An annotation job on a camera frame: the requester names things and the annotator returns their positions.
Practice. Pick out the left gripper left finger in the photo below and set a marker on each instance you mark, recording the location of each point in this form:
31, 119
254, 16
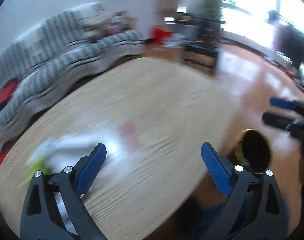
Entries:
40, 217

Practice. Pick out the white paper on table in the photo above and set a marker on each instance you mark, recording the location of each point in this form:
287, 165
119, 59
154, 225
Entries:
55, 153

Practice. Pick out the black side table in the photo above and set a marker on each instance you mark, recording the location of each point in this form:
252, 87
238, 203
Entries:
204, 48

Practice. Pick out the red cushion on sofa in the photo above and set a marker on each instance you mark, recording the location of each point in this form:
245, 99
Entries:
7, 91

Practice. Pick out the red bag by wall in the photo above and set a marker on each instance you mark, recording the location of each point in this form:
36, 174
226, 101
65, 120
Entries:
159, 35

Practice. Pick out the wooden oval table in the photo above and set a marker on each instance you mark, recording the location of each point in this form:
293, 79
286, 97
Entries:
153, 116

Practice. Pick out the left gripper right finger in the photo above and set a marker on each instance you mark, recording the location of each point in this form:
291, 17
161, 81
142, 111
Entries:
254, 207

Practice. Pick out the gold rimmed trash bin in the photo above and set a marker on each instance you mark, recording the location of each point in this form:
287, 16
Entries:
251, 151

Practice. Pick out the black white striped sofa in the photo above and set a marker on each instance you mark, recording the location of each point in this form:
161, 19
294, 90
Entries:
48, 59

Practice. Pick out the person standing by window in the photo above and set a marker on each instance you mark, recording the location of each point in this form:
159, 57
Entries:
287, 40

